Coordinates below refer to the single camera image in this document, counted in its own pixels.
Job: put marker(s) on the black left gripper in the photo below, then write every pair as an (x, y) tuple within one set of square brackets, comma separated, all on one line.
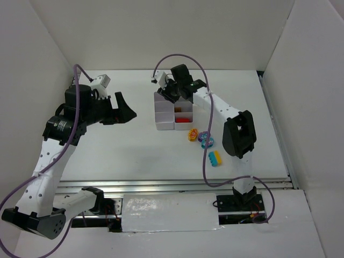
[(113, 110)]

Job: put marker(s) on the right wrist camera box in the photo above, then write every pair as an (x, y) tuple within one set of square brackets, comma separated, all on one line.
[(160, 78)]

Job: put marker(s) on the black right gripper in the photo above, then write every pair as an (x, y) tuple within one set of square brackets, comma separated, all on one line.
[(169, 91)]

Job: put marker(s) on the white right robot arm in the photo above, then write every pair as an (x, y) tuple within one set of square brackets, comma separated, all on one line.
[(239, 135)]

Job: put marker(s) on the teal frog block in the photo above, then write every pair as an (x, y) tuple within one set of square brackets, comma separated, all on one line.
[(207, 143)]

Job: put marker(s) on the orange butterfly block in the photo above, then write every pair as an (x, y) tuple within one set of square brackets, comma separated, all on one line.
[(193, 134)]

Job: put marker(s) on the white cover board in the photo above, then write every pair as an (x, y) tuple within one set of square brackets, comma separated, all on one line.
[(180, 212)]

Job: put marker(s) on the purple lotus block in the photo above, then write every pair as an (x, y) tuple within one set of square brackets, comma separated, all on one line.
[(203, 136)]

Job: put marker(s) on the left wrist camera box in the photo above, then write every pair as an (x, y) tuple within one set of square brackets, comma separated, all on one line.
[(100, 82)]

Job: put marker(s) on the white left divided container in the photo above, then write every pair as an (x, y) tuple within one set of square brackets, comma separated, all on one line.
[(163, 113)]

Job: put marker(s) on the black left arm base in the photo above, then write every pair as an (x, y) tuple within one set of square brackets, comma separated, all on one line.
[(112, 206)]

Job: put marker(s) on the red rectangular brick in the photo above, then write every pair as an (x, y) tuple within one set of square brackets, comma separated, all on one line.
[(183, 120)]

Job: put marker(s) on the teal and yellow brick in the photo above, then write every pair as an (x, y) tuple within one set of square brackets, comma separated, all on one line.
[(215, 158)]

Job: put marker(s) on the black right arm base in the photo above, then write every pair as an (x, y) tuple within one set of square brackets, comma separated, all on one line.
[(228, 203)]

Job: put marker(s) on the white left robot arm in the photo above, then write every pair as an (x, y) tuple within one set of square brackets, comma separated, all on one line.
[(36, 211)]

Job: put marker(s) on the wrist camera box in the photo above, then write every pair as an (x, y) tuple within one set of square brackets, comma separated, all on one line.
[(100, 82), (160, 78)]

